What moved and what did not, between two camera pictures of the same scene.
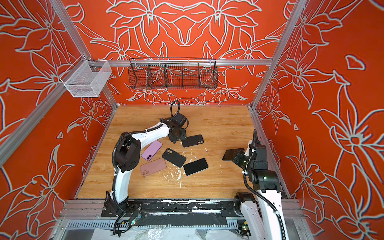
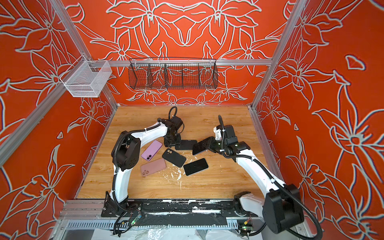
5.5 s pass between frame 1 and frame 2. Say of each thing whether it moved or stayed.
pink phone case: stayed
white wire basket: stayed
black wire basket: stayed
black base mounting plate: stayed
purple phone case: stayed
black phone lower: stayed
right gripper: moved
